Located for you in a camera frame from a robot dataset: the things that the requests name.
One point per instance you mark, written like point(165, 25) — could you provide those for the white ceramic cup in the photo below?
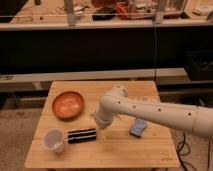
point(54, 140)

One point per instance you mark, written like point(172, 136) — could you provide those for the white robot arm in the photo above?
point(193, 119)

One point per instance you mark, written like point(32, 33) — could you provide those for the orange ceramic bowl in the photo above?
point(68, 105)

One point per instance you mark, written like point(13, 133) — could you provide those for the blue sponge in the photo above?
point(138, 127)

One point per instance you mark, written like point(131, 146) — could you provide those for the wooden table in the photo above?
point(113, 148)

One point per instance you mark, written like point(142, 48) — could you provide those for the black box on shelf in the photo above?
point(199, 65)

